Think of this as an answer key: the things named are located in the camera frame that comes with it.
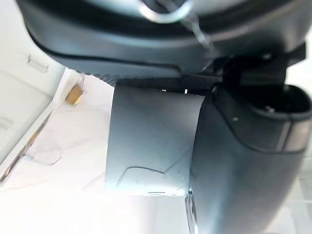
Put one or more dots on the small brown cardboard box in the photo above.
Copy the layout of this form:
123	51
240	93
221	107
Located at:
73	95

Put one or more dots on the white cabinet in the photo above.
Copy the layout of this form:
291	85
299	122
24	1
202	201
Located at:
22	97

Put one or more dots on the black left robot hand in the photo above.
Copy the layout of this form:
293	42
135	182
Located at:
136	41

